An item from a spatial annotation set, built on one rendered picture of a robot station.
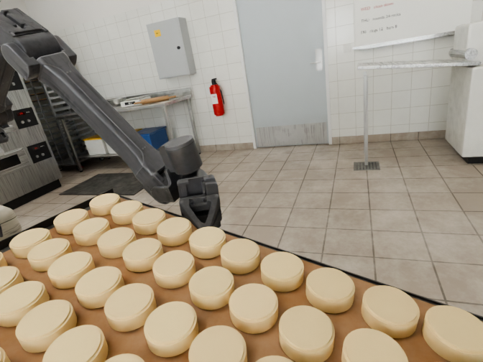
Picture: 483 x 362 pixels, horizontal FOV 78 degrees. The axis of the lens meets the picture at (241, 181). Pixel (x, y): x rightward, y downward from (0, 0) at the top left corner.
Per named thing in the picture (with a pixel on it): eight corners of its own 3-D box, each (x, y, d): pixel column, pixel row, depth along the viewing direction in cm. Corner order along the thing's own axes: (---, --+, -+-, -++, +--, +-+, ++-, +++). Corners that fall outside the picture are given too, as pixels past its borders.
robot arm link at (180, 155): (178, 181, 70) (154, 202, 64) (159, 135, 65) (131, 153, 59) (221, 180, 64) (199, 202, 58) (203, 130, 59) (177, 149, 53)
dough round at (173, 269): (190, 256, 40) (188, 245, 39) (200, 281, 36) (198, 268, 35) (152, 268, 39) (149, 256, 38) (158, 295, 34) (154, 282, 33)
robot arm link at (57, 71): (49, 47, 67) (-1, 58, 59) (54, 27, 63) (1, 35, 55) (186, 187, 71) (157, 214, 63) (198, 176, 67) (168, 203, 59)
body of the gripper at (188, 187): (221, 228, 55) (215, 209, 62) (215, 177, 51) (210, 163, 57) (186, 235, 54) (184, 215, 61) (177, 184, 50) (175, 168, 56)
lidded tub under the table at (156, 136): (131, 153, 435) (126, 136, 425) (149, 144, 475) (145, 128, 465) (154, 151, 422) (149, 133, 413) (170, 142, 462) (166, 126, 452)
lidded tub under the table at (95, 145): (88, 155, 467) (82, 139, 458) (109, 146, 506) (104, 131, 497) (106, 154, 452) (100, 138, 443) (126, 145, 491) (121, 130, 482)
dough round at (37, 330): (11, 358, 28) (3, 344, 27) (37, 314, 33) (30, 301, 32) (66, 350, 29) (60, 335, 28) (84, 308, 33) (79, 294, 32)
